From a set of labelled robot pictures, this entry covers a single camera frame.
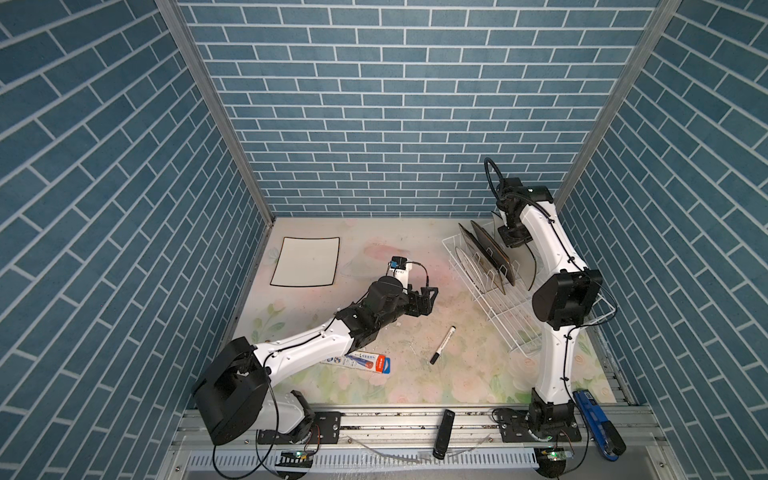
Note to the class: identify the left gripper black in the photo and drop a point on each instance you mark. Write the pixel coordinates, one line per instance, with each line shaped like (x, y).
(425, 306)

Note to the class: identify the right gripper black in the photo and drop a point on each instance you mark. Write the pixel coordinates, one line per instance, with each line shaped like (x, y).
(509, 242)

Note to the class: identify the white square plate black rim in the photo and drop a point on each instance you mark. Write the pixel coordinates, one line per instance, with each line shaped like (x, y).
(306, 262)

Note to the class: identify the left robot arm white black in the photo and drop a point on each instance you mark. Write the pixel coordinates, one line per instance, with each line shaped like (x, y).
(236, 391)

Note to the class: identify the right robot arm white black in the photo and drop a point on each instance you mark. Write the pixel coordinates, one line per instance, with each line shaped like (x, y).
(561, 303)

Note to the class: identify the dark plate orange rim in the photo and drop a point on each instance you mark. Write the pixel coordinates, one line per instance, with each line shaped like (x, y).
(494, 252)

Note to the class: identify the dark patterned plate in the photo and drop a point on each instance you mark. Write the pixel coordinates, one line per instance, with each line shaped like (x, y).
(493, 279)

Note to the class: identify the black white marker pen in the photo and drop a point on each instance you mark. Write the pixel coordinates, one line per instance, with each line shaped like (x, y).
(441, 347)

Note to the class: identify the black remote control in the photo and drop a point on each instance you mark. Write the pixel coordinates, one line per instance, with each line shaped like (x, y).
(443, 436)

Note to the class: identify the blue black tool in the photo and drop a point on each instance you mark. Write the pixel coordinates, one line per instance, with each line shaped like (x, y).
(609, 441)

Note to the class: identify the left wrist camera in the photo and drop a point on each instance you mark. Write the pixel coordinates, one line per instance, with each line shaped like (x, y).
(399, 268)

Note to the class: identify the white wire dish rack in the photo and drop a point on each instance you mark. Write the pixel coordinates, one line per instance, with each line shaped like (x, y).
(510, 313)

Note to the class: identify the aluminium rail frame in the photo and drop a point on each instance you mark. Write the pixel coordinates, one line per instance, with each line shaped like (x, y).
(648, 456)

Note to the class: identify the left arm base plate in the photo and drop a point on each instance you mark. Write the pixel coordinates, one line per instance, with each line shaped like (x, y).
(324, 428)

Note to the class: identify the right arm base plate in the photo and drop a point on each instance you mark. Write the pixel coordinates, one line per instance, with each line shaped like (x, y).
(517, 426)

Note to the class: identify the white slotted cable duct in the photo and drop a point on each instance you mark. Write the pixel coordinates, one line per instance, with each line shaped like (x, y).
(362, 460)

